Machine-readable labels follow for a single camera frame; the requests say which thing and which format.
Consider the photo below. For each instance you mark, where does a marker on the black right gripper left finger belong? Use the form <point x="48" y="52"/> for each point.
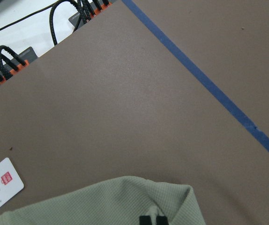
<point x="144" y="220"/>

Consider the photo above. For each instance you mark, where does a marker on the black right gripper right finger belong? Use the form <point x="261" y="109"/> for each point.
<point x="161" y="220"/>

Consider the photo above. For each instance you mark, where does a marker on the sage green long-sleeve shirt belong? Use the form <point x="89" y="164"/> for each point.
<point x="118" y="201"/>

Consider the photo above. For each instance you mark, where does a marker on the white garment hang tag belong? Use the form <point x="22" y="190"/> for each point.
<point x="10" y="181"/>

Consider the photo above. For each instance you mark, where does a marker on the black orange USB hub near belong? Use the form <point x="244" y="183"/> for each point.
<point x="11" y="63"/>

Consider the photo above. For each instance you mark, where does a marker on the black orange usb hub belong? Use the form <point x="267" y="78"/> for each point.
<point x="11" y="63"/>
<point x="88" y="11"/>

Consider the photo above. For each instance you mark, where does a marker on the black orange USB hub far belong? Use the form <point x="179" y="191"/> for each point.
<point x="88" y="11"/>

